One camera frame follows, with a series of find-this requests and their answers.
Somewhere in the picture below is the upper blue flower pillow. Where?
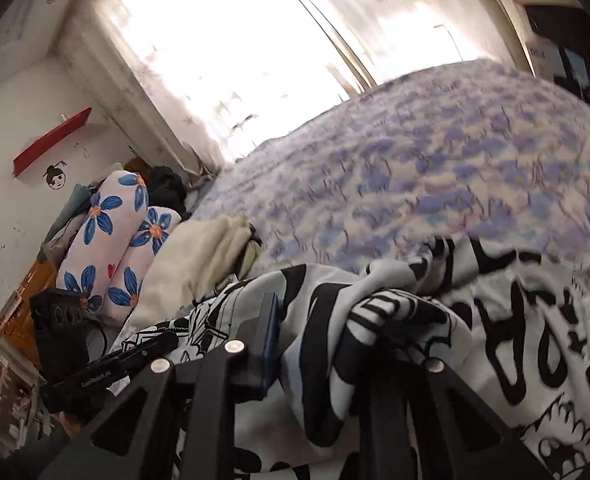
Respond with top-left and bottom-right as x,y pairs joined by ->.
56,170 -> 149,314

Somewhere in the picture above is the black white graffiti print garment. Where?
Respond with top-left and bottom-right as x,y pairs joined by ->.
116,237 -> 590,479

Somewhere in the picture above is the lower blue flower pillow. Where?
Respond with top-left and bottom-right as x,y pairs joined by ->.
102,206 -> 181,326

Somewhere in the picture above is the white floral curtain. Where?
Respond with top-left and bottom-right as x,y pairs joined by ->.
92,0 -> 530,166

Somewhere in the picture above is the red wall shelf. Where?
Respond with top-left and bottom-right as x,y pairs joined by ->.
13,107 -> 92,178

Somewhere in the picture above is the cartoon face wall sticker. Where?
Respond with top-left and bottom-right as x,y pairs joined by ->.
43,160 -> 67,191

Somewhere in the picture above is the orange wooden headboard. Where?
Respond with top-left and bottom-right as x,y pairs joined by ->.
0,260 -> 56,370

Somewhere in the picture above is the black clothes pile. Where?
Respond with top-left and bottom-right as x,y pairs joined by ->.
147,166 -> 188,218

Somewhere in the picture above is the purple floral bed sheet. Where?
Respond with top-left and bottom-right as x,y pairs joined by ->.
194,61 -> 590,273

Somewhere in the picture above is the blue flower pillow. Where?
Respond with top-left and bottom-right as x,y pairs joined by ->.
102,206 -> 181,326
56,170 -> 149,314

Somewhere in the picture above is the cream folded blanket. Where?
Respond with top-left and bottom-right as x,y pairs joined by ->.
129,214 -> 252,330

